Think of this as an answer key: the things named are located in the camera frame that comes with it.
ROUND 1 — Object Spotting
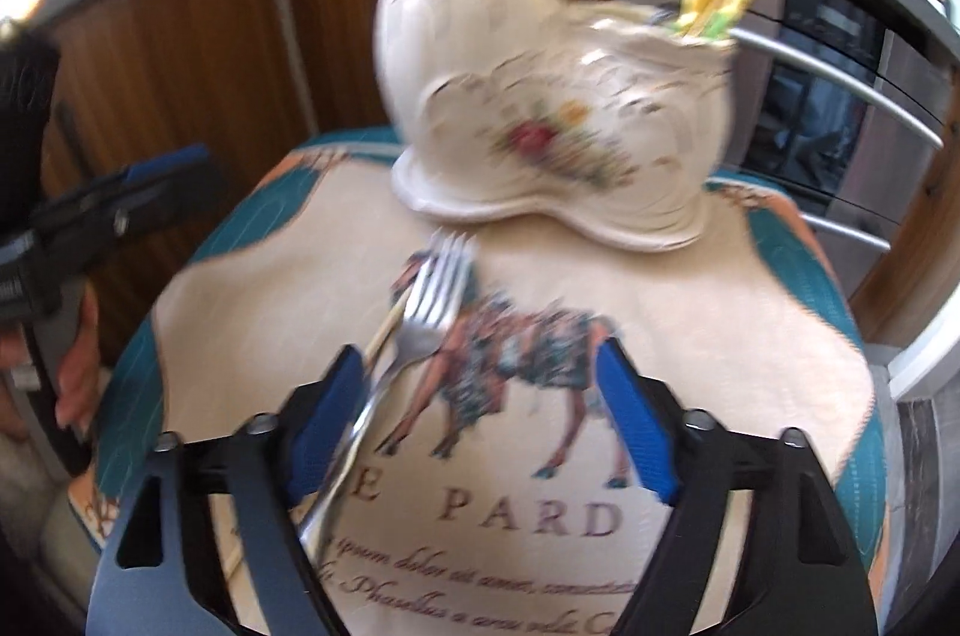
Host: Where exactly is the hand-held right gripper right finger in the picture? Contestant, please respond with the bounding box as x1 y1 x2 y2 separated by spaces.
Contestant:
596 336 878 636

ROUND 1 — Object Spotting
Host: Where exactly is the silver fork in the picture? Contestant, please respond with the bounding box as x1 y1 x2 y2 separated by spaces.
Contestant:
296 229 481 551

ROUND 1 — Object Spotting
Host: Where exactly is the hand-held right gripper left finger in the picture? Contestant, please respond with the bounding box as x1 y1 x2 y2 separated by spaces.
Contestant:
86 343 368 636

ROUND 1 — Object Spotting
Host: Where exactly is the stainless steel oven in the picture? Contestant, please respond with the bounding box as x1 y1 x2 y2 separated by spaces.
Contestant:
615 0 960 277

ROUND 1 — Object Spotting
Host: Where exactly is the narrow wooden cabinet door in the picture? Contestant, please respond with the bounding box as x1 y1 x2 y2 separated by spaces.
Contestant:
855 141 960 348

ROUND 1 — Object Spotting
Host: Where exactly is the wooden chopstick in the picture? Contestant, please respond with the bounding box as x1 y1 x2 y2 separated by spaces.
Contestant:
223 297 412 573

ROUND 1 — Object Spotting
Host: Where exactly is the person's left hand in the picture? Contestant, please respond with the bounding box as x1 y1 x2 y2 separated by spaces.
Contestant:
0 291 107 438

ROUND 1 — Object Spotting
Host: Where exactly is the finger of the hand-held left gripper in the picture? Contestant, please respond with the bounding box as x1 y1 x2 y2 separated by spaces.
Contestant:
112 143 218 194
30 160 230 260

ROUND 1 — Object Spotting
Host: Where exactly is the wooden kitchen cabinet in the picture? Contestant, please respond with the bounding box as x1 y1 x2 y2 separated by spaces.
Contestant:
37 0 625 344

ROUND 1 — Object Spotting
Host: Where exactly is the white floral ceramic cutlery holder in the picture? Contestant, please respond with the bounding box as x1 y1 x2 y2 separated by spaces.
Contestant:
371 0 740 254

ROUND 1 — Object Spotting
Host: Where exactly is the printed quilted cloth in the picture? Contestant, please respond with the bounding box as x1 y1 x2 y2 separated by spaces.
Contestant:
67 126 893 636

